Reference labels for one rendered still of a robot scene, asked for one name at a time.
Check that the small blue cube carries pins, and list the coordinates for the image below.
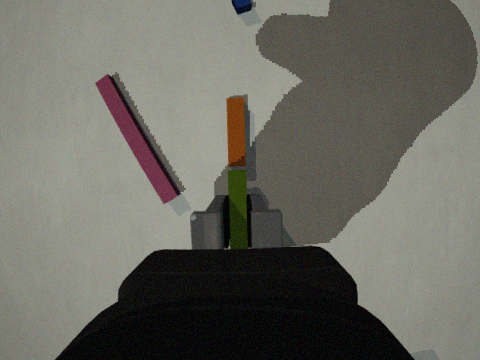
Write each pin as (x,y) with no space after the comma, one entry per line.
(242,6)

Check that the pink rod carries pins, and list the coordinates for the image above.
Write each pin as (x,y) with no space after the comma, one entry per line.
(137,140)

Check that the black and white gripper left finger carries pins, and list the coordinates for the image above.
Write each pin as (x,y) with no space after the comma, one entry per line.
(210,229)

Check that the orange rod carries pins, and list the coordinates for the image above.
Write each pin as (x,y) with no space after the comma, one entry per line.
(236,132)

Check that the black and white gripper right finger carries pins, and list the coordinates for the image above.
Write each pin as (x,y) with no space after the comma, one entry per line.
(264,226)

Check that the green rectangular rod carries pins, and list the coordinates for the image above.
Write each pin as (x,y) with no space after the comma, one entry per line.
(237,193)

